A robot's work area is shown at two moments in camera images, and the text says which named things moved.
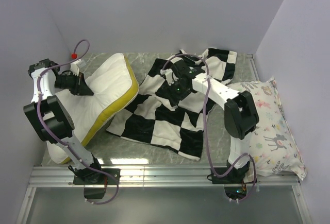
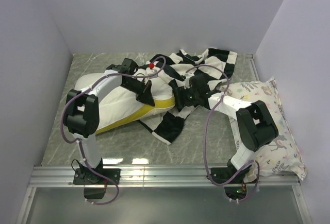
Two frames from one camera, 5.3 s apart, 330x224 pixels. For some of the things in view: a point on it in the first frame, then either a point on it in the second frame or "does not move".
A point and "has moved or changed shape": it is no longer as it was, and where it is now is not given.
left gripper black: x=80 y=87 -> x=145 y=96
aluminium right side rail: x=250 y=56 does not move
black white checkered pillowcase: x=166 y=110 has moved or changed shape
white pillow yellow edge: x=112 y=85 has moved or changed shape
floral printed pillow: x=274 y=148 does not move
